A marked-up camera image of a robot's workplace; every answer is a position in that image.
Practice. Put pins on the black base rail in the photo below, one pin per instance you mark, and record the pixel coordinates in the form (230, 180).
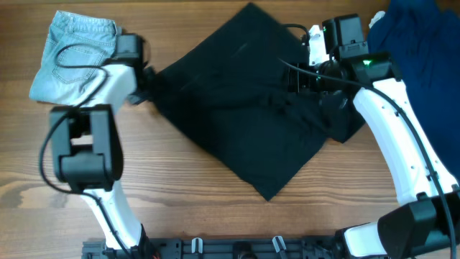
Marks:
(308, 247)

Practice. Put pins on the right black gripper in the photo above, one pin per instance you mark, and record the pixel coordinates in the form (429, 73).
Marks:
(297, 80)

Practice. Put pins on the black shorts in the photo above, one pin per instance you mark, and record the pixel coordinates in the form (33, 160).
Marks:
(230, 96)

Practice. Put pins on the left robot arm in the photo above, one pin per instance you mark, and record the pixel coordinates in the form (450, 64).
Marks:
(87, 153)

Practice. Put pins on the folded light blue jeans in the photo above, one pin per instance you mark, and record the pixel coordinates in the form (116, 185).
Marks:
(74, 45)

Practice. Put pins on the white cloth piece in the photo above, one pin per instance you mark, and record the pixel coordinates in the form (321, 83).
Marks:
(376, 18)

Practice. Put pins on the dark blue garment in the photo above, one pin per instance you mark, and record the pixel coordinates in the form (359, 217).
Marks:
(424, 42)

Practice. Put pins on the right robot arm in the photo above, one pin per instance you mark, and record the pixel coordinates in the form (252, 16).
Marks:
(427, 218)

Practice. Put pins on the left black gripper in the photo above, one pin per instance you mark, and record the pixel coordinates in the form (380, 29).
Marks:
(146, 80)

